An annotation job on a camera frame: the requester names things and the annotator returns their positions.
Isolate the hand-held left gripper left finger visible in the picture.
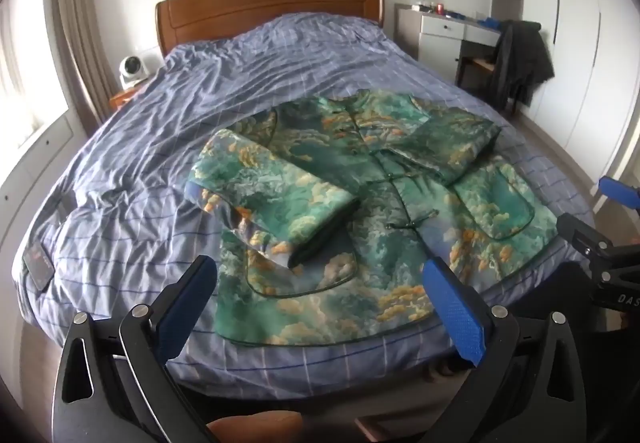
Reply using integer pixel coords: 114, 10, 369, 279
52, 254, 218, 443

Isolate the green cloud print jacket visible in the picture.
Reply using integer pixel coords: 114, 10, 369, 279
186, 90, 558, 348

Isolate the white desk with drawers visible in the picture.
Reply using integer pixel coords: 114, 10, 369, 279
395, 3, 503, 85

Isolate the black jacket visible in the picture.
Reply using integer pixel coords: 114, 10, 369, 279
487, 20, 556, 120

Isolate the bed with blue checked sheet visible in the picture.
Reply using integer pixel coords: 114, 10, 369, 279
20, 12, 596, 399

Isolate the dark device with red display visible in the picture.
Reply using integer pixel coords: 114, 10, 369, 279
24, 243, 55, 291

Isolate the white round fan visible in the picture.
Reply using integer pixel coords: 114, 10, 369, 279
118, 54, 156, 90

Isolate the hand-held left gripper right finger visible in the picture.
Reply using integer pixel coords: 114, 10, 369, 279
421, 257, 588, 443

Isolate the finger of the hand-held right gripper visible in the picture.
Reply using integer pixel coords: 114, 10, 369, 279
556, 213, 610, 270
598, 176, 640, 212

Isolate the person's left hand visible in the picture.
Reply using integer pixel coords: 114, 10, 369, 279
206, 410, 303, 443

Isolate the wooden chair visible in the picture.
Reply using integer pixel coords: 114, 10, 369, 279
457, 54, 501, 90

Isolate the wooden nightstand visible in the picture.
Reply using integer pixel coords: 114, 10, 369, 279
109, 86, 147, 111

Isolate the beige curtain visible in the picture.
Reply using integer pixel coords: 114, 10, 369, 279
45, 0, 121, 139

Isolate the white window bench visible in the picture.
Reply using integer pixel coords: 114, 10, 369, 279
0, 108, 77, 224

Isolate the wooden headboard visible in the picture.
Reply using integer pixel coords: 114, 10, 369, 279
155, 0, 385, 59

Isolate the white wardrobe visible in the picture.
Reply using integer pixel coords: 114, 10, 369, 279
490, 0, 640, 176

